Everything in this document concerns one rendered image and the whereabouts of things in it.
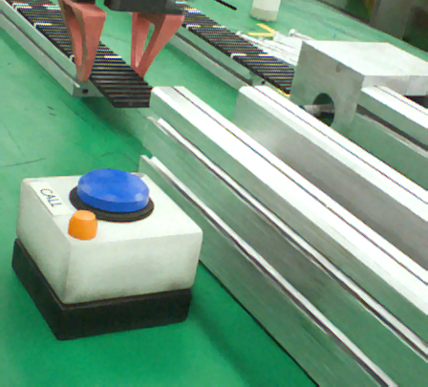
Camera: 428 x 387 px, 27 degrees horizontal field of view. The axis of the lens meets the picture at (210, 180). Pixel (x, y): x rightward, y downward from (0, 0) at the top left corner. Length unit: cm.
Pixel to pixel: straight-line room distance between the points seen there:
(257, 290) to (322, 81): 29
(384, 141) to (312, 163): 13
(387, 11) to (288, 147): 299
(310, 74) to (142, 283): 35
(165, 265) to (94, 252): 5
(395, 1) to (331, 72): 284
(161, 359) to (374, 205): 16
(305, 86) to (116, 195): 35
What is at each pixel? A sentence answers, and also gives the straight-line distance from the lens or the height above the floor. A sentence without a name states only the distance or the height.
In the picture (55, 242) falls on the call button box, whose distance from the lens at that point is 48.
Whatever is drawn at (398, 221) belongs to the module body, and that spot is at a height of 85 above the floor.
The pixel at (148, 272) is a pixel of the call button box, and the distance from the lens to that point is 49.
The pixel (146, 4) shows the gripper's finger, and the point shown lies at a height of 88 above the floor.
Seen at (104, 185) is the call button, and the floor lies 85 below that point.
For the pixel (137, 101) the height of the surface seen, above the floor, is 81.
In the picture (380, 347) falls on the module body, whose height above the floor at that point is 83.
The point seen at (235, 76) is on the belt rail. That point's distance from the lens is 95.
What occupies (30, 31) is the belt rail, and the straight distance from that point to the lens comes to 94.
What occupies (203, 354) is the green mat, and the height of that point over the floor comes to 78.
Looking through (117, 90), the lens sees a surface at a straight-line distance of 78.
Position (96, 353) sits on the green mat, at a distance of 49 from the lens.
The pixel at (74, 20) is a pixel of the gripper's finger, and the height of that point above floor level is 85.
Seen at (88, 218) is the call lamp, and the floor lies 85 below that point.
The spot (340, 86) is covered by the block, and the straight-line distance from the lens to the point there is 76.
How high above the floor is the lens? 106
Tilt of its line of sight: 23 degrees down
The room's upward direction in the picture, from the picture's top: 11 degrees clockwise
